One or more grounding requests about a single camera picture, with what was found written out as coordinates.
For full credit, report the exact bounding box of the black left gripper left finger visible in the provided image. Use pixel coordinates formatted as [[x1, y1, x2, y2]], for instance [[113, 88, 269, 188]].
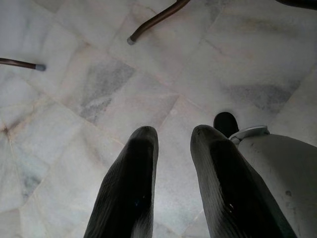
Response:
[[83, 125, 159, 238]]

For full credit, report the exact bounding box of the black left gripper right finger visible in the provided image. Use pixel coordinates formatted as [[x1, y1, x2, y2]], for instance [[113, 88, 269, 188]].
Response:
[[190, 124, 298, 238]]

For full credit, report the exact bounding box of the black robot left foot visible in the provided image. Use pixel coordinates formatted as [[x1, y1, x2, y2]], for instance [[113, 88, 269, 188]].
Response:
[[213, 112, 240, 138]]

